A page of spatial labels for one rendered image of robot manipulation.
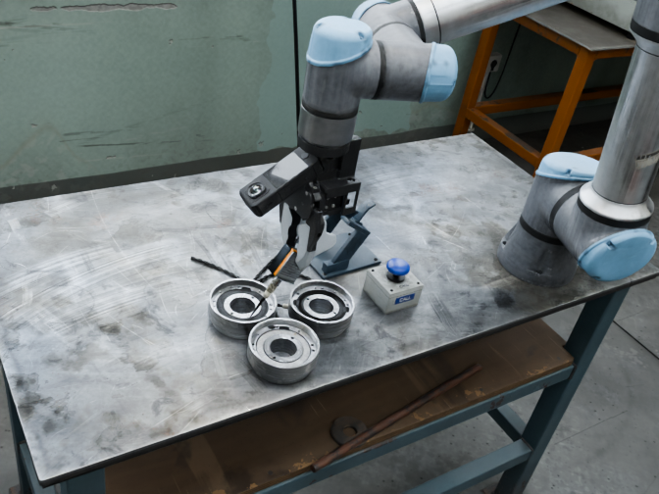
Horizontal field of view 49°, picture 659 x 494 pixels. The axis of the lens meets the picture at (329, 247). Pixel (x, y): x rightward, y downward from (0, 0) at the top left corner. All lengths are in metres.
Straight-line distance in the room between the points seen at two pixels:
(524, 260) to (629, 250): 0.23
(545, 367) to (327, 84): 0.92
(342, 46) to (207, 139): 2.03
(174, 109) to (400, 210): 1.46
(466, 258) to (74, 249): 0.71
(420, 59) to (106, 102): 1.86
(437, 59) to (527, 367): 0.84
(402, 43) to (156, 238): 0.59
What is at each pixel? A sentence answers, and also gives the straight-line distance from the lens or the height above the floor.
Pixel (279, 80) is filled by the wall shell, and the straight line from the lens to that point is 2.91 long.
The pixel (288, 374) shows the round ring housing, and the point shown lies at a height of 0.83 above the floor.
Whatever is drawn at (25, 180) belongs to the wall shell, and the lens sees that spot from 2.75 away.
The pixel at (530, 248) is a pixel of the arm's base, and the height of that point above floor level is 0.86.
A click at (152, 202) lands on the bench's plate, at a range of 1.40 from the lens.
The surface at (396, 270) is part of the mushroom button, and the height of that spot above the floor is 0.87.
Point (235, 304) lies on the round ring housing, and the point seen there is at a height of 0.82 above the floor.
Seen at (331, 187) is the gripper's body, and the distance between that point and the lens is 0.98.
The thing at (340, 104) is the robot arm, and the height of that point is 1.20.
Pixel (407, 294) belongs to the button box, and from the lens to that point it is 1.21.
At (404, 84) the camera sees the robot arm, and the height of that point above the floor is 1.23.
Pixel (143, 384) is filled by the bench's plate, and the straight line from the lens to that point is 1.04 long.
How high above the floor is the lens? 1.57
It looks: 35 degrees down
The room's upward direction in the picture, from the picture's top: 11 degrees clockwise
